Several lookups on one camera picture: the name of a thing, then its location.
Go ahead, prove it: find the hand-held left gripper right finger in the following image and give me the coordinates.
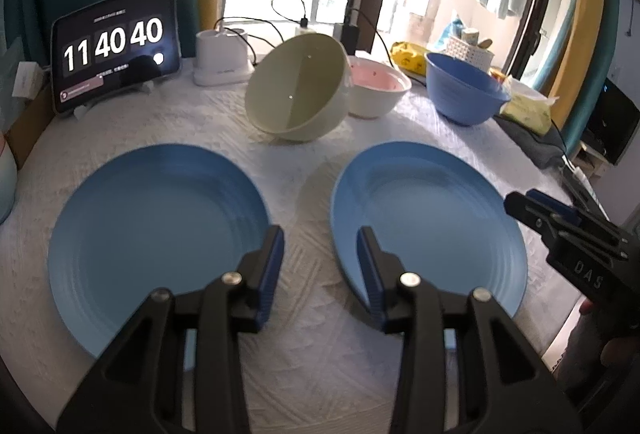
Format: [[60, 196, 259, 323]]
[[357, 226, 583, 434]]

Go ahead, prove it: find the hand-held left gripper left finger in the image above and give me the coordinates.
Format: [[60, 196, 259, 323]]
[[56, 225, 286, 434]]

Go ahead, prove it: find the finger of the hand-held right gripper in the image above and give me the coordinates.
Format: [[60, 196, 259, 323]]
[[527, 189, 631, 246], [504, 192, 563, 241]]

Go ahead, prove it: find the blue plate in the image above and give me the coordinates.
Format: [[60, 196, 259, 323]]
[[330, 141, 528, 350], [48, 143, 275, 372]]

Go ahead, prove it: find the blue bowl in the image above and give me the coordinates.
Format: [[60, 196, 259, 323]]
[[425, 52, 512, 126]]

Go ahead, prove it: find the cream bowl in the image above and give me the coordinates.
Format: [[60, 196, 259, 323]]
[[245, 32, 349, 144]]

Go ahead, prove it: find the person's right hand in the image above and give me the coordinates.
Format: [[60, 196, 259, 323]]
[[575, 296, 640, 372]]

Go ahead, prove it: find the grey cloth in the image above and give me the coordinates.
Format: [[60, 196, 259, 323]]
[[495, 114, 571, 170]]

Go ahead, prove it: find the yellow tissue pack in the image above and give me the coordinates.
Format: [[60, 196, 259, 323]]
[[500, 76, 561, 135]]

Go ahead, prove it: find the black screen device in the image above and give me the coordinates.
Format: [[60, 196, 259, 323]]
[[585, 76, 640, 165]]

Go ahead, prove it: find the white perforated basket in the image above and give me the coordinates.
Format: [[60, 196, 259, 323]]
[[444, 34, 496, 67]]

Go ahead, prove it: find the pink and white bowl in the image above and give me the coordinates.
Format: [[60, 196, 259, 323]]
[[346, 55, 413, 120]]

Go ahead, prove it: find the yellow wipes packet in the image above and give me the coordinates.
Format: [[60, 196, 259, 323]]
[[390, 41, 436, 75]]

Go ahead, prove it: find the blue packet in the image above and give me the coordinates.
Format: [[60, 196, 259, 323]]
[[440, 16, 466, 50]]

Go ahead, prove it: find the white charging dock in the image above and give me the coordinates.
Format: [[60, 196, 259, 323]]
[[194, 28, 257, 87]]

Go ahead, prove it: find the white tablet stand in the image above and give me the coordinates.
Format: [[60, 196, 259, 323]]
[[60, 81, 151, 120]]

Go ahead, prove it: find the black power adapter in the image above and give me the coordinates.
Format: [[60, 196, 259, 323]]
[[342, 9, 362, 56]]

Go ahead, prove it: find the black tablet with clock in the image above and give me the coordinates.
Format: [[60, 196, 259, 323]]
[[51, 0, 182, 115]]

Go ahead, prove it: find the pastel round container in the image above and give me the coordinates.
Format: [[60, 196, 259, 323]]
[[0, 134, 21, 225]]

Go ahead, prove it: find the cardboard box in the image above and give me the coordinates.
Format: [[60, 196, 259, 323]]
[[0, 84, 56, 170]]

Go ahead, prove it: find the small white box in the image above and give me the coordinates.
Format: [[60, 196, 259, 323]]
[[12, 61, 44, 97]]

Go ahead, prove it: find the black dock cable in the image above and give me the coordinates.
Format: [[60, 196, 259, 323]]
[[214, 16, 283, 65]]

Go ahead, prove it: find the looped black cable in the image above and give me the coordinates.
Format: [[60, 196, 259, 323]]
[[271, 0, 308, 27]]

